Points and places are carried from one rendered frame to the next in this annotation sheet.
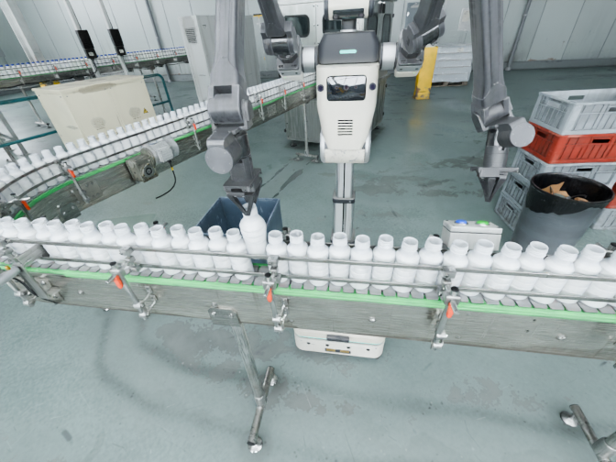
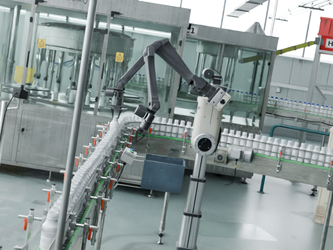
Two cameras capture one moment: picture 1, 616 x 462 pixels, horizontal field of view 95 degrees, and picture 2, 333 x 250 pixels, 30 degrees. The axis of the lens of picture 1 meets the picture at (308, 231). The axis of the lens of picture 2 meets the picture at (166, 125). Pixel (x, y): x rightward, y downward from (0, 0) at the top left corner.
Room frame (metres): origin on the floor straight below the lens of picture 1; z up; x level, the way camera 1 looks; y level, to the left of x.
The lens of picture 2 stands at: (0.08, -4.36, 1.73)
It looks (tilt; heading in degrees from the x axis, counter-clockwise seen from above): 6 degrees down; 78
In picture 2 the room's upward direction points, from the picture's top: 9 degrees clockwise
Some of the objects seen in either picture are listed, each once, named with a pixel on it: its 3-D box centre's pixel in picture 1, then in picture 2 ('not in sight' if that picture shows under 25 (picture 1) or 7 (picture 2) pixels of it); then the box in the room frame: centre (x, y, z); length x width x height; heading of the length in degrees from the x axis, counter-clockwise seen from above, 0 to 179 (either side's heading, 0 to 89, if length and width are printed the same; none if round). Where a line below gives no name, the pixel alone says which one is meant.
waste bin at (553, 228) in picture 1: (549, 224); not in sight; (1.69, -1.83, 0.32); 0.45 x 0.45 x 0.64
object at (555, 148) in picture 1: (577, 139); not in sight; (2.18, -2.19, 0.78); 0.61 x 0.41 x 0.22; 86
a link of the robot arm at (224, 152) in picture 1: (227, 135); (114, 89); (0.60, 0.15, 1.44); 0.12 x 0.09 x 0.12; 170
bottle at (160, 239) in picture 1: (166, 249); not in sight; (0.69, 0.44, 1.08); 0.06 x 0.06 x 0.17
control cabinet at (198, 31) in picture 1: (214, 71); not in sight; (6.78, 1.75, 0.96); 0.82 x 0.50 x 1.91; 151
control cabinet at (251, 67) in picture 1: (240, 66); not in sight; (7.57, 1.32, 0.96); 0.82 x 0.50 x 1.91; 151
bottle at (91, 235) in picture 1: (98, 245); not in sight; (0.73, 0.67, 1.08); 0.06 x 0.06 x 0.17
